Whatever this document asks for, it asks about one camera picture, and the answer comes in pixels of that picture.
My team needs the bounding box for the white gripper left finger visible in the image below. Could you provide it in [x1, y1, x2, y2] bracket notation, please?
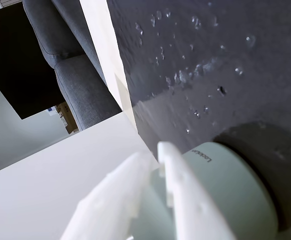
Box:
[59, 151, 159, 240]

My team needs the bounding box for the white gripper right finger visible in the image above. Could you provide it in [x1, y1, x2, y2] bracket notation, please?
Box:
[157, 141, 237, 240]

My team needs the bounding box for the brown cardboard box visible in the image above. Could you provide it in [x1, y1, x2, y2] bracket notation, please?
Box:
[55, 101, 79, 135]

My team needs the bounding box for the black table mat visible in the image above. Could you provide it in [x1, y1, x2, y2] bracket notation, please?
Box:
[106, 0, 291, 240]

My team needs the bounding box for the grey fabric sofa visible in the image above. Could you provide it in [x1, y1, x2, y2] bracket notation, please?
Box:
[22, 0, 123, 131]

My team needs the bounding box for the pale green insulated mug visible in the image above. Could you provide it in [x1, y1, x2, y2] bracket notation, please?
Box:
[129, 141, 279, 240]

